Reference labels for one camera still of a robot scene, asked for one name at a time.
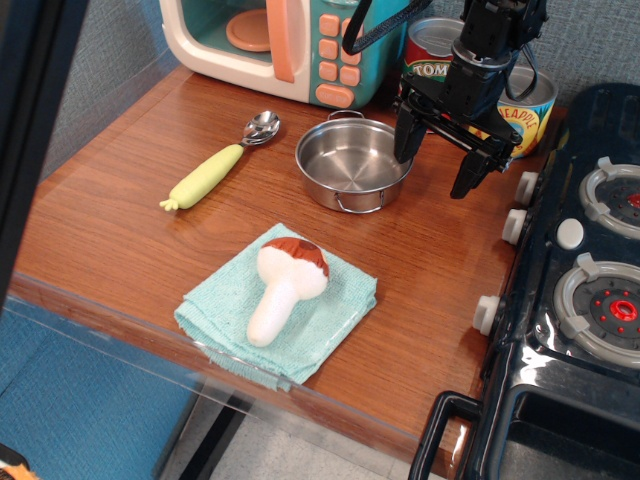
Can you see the pineapple slices can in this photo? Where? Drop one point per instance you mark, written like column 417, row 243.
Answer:
column 530, row 116

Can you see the plush mushroom toy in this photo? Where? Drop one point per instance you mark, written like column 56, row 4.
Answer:
column 292, row 270

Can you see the toy microwave teal and cream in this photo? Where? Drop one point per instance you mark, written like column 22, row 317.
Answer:
column 289, row 49

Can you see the stainless steel pot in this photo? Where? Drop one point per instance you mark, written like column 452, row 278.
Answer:
column 347, row 163

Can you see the tomato sauce can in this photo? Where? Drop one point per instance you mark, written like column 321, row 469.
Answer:
column 428, row 49

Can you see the orange plush toy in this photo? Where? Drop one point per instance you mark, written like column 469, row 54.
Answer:
column 17, row 472

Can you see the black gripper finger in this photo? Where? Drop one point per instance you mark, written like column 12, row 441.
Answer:
column 410, row 130
column 476, row 165

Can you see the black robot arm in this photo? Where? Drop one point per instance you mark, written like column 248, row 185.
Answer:
column 492, row 27

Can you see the black toy stove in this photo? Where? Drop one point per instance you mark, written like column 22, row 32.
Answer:
column 560, row 396

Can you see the spoon with green handle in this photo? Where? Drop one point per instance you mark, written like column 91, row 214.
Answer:
column 204, row 178

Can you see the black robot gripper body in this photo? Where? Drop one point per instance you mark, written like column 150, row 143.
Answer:
column 467, row 98

